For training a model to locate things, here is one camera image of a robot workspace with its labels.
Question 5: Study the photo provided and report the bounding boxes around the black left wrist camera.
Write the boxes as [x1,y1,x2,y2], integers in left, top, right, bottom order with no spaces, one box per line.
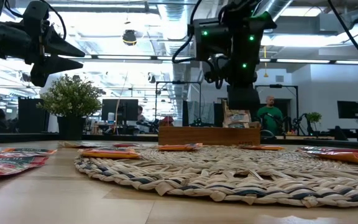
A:
[29,60,53,88]

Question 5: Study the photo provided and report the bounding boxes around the black metal gantry frame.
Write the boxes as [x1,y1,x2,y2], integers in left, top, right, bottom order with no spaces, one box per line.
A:
[254,83,300,125]
[154,80,203,127]

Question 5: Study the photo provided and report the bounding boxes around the yellow hanging pendant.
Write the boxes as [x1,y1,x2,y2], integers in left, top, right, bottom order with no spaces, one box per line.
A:
[262,45,269,78]

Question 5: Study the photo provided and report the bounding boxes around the silver ventilation duct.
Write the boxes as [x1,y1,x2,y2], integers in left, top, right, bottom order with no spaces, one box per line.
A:
[158,0,195,103]

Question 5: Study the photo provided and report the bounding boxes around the wooden three-compartment tray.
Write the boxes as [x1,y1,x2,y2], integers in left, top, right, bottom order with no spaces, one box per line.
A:
[158,125,262,146]

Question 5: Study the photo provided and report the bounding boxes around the black computer monitor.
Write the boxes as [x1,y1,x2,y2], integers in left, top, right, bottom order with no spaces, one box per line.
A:
[101,98,139,123]
[336,100,358,119]

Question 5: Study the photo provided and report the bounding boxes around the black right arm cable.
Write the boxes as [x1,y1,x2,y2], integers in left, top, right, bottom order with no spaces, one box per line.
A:
[171,0,204,65]

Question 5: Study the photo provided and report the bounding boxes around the black partition panel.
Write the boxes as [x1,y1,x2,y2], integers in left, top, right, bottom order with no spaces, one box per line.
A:
[17,96,50,134]

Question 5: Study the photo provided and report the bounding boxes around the black hanging spotlight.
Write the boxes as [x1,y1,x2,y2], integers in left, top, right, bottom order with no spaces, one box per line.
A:
[122,29,138,47]

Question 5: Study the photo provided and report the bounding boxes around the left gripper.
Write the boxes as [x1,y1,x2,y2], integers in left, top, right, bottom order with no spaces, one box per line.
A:
[22,0,86,75]

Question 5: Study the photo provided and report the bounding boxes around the black background table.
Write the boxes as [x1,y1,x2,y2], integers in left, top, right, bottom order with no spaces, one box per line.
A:
[328,126,358,142]

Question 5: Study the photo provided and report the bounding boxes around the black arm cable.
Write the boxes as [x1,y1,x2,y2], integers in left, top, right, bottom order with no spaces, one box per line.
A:
[3,0,68,41]
[171,0,204,65]

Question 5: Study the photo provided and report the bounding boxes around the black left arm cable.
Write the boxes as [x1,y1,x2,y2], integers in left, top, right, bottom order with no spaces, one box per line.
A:
[3,0,68,41]

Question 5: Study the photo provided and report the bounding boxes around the round woven placemat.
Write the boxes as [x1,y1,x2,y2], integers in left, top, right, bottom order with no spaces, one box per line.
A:
[74,144,358,208]

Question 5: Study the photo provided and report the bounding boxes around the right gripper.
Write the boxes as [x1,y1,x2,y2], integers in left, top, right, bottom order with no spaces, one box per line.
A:
[225,46,262,88]

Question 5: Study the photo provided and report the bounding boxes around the small green potted plant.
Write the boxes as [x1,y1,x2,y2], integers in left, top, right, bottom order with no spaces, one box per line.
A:
[305,111,323,135]

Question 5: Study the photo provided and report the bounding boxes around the red tea bag sachet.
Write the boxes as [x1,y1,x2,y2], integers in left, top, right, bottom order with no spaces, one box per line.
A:
[112,142,142,148]
[0,155,50,182]
[295,146,358,154]

